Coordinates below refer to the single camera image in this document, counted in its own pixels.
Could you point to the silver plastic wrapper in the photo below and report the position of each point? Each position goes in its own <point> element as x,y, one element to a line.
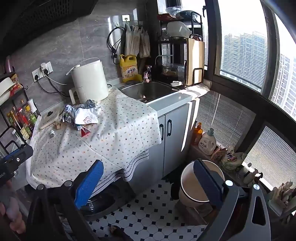
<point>89,103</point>
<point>69,114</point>

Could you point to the white air fryer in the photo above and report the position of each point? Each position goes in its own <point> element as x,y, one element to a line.
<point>89,78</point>

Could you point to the washing machine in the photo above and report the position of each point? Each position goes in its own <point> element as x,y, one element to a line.
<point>108,199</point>

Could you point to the colourful snack bag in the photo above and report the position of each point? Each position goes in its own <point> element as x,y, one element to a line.
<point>229,160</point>

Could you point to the red white small packet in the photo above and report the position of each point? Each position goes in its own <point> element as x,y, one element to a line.
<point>85,132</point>

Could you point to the cream bowl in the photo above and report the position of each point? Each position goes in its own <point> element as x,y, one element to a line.
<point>4,88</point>

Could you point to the white cloth with dark trim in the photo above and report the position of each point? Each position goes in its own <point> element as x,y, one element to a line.
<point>134,168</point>

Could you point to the metal pot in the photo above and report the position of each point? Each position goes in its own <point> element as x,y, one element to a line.
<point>170,70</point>

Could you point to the white folded towel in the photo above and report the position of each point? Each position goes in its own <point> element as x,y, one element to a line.
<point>198,89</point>

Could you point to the grey sink cabinet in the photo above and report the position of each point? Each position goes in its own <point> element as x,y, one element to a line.
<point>175,139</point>

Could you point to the white wall socket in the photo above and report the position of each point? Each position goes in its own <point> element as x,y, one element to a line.
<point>47,67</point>
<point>37,74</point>

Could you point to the wall hook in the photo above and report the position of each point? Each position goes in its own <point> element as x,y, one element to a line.
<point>125,18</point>

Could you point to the row of condiment bottles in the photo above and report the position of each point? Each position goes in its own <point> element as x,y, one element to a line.
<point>23,118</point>

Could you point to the white laundry detergent bottle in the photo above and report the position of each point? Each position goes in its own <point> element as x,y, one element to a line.
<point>207,142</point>

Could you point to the orange bottle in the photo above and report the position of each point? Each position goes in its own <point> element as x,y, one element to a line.
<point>198,136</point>

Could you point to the black spice rack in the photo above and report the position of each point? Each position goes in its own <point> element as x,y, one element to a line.
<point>7,106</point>

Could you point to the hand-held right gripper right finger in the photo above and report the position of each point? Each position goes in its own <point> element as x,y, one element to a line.
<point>208,183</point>

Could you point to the brown paper bag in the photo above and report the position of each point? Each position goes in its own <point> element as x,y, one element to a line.
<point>58,125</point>

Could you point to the beige board with black knob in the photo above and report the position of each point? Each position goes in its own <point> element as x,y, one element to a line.
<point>47,120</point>

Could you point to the hanging plastic bags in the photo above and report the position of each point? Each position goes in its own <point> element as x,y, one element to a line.
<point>137,41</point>

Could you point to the white bowl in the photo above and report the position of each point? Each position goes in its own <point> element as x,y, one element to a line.
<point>178,29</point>

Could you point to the black dish rack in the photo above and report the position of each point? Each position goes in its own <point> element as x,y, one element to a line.
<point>172,39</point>

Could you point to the foil ball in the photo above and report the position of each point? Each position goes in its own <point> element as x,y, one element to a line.
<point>52,133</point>

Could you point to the dark slipper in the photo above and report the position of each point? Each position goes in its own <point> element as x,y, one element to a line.
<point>118,233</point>

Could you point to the stainless steel sink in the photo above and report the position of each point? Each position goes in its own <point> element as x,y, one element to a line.
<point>150,90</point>

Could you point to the small figurine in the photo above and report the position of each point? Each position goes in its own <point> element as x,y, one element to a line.
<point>281,193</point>
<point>251,175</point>

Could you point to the window blind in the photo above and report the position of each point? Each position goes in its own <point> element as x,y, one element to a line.
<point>272,157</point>
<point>222,115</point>

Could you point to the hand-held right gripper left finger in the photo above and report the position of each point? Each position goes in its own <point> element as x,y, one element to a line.
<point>89,183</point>

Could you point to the small white soap piece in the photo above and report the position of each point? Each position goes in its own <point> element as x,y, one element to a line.
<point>175,83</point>

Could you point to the beige trash bin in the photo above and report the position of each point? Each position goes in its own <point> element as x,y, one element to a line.
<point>187,201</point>

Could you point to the dark range hood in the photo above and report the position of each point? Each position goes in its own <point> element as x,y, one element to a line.
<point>46,18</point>

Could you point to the small pink bottle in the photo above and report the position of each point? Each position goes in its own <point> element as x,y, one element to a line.
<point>147,74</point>

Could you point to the wooden cutting board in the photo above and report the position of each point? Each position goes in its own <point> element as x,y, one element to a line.
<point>194,61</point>

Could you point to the person's left hand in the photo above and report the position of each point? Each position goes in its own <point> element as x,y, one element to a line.
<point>12,213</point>

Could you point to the yellow dish soap bottle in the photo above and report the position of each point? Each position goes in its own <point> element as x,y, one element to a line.
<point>129,68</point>

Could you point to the floral white tablecloth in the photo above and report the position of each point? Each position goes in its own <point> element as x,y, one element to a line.
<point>104,139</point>

